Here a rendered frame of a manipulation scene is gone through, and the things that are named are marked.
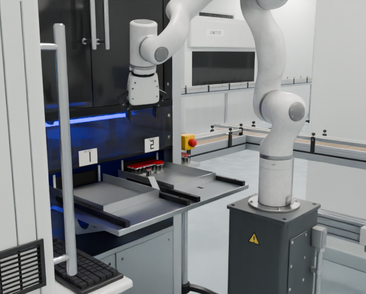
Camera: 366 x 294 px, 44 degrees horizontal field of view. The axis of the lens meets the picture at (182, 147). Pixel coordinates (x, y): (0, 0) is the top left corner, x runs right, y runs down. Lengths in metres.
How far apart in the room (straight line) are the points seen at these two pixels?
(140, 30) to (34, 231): 0.67
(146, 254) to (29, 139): 1.23
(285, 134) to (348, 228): 1.11
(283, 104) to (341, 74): 1.59
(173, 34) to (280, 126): 0.49
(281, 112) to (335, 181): 1.72
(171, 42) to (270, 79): 0.44
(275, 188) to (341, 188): 1.59
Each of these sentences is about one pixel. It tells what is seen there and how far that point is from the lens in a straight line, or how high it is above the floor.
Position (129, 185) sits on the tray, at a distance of 1.84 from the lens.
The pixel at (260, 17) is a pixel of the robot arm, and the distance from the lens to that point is 1.64.
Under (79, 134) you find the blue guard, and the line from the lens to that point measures 1.77.
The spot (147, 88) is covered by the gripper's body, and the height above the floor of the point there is 1.30.
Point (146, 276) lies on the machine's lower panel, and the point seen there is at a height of 0.40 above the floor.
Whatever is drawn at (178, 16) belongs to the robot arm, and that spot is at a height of 1.53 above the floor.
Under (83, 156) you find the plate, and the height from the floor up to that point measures 1.03.
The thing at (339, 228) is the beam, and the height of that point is 0.48.
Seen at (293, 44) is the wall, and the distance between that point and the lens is 10.77.
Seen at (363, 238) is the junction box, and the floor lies 0.49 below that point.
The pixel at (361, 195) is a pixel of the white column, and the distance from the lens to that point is 3.18.
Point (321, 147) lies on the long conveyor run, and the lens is 2.54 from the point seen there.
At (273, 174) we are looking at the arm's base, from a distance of 1.65.
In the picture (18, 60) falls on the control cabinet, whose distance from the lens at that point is 1.00.
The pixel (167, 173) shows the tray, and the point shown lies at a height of 0.88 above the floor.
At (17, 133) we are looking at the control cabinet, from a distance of 1.01.
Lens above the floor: 1.42
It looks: 12 degrees down
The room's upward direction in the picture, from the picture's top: straight up
